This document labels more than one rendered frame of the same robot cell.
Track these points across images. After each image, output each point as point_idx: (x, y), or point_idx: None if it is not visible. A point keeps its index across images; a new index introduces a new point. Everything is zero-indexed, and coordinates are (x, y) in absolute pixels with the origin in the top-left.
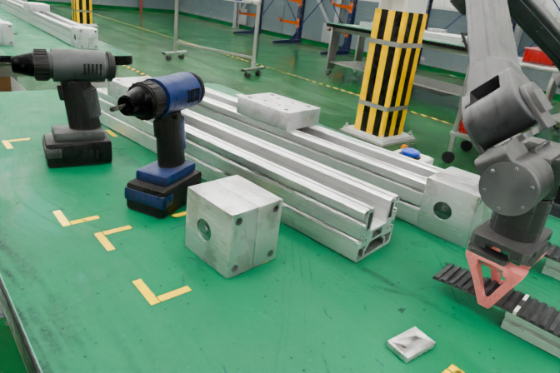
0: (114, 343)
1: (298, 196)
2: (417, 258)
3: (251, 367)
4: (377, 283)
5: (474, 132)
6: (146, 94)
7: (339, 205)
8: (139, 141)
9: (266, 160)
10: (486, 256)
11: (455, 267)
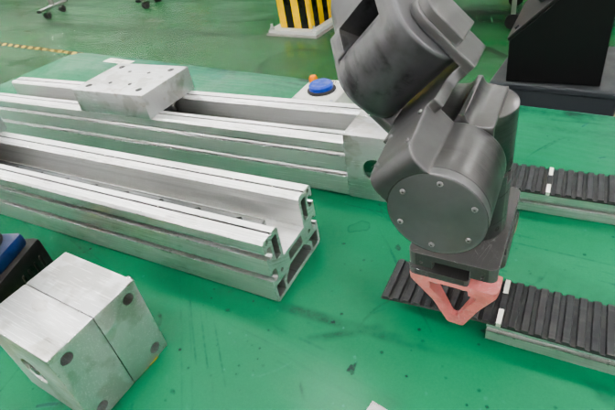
0: None
1: (174, 236)
2: (361, 254)
3: None
4: (312, 329)
5: (364, 102)
6: None
7: (227, 240)
8: None
9: (118, 192)
10: (438, 277)
11: (407, 266)
